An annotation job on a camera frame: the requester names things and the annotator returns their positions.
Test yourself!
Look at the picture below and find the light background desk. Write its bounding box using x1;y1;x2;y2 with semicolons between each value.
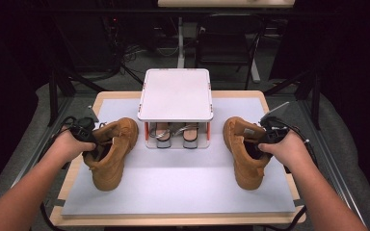
157;0;296;9

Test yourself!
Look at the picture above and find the black silver-strap heeled sandal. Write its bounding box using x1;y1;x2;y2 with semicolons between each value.
149;122;175;149
174;122;200;149

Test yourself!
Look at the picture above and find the black metal stand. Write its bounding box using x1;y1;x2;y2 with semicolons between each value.
263;68;322;131
47;68;108;128

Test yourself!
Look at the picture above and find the tangle of floor cables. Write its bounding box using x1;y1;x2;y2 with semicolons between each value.
119;42;181;66

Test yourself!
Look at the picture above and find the tan suede boot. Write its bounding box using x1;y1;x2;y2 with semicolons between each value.
223;115;274;191
82;116;140;193

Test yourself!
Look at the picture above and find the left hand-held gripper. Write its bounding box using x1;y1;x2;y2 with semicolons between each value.
66;105;100;144

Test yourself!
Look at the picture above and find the person's left hand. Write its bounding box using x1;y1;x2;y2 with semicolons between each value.
49;129;97;165

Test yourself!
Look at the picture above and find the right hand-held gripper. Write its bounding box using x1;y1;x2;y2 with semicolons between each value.
258;101;292;144

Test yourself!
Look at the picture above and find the person's right hand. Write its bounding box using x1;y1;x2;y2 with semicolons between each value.
257;134;312;171

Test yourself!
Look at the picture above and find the black chair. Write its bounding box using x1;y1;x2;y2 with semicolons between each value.
195;13;268;90

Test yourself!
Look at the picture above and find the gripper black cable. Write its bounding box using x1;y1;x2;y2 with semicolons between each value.
263;123;320;231
40;115;80;231

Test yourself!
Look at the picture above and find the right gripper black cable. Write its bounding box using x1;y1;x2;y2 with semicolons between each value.
263;123;320;231

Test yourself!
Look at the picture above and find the white desk leg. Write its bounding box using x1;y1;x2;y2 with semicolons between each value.
176;16;186;69

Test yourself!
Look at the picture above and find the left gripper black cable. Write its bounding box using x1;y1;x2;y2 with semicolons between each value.
40;115;80;231

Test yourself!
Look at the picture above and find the aluminium frame rail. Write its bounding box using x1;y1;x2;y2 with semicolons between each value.
11;95;75;189
298;99;370;225

